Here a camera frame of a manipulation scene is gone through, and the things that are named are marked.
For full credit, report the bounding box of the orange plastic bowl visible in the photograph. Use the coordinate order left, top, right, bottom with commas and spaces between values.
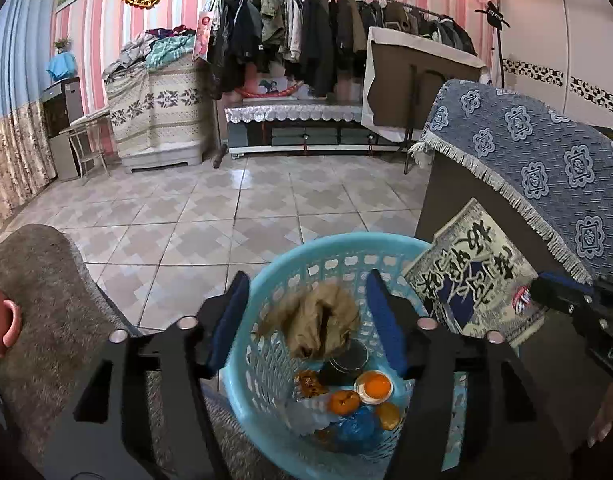
354, 370, 395, 405

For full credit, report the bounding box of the orange fruit peel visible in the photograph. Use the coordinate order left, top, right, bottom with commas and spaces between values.
327, 390, 362, 417

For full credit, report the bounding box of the calligraphy printed snack bag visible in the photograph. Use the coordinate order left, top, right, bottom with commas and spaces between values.
403, 198, 546, 348

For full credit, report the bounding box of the brown cloth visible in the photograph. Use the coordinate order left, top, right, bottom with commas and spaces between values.
258, 284, 361, 361

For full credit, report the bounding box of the person's hand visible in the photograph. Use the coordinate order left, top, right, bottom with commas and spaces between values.
587, 382, 613, 448

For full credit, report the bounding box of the small orange fruit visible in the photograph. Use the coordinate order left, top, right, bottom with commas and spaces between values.
374, 402, 402, 431

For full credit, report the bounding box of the blue crumpled wrapper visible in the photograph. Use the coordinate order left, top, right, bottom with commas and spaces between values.
331, 405, 381, 454

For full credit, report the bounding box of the blue patterned fringed cloth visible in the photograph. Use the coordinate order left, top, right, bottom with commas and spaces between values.
409, 79, 613, 283

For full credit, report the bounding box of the grey shaggy rug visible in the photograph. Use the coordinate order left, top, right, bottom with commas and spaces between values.
0, 224, 293, 479

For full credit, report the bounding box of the black round container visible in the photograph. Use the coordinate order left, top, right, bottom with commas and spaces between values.
317, 339, 369, 387

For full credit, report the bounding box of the light blue plastic basket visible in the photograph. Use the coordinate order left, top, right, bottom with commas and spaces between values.
220, 231, 469, 480

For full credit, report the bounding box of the orange snack wrapper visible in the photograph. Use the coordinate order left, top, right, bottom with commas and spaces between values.
294, 370, 329, 399

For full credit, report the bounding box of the white wardrobe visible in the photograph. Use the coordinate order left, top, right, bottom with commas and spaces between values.
495, 0, 613, 130

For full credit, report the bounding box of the small metal stool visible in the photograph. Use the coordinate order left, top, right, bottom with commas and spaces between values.
60, 107, 110, 184

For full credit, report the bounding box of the blue floral curtain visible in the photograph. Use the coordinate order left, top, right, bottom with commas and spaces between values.
0, 0, 56, 231

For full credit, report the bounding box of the cloth covered cabinet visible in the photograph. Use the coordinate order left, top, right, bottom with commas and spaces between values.
106, 54, 216, 172

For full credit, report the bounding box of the folded brown table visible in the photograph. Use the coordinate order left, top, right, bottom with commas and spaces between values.
361, 27, 489, 144

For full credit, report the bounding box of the black floor stand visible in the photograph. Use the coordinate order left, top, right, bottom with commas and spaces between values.
476, 0, 511, 89

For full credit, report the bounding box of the low tv cabinet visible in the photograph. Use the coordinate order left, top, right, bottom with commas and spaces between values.
225, 100, 400, 157

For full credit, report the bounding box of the blue bag on dispenser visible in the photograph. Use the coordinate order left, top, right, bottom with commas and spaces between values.
46, 52, 78, 82

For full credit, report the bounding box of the pile of clothes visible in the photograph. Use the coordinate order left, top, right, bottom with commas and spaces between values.
102, 25, 196, 84

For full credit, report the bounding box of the clothes rack with garments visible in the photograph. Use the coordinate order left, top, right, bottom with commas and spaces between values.
198, 0, 476, 100

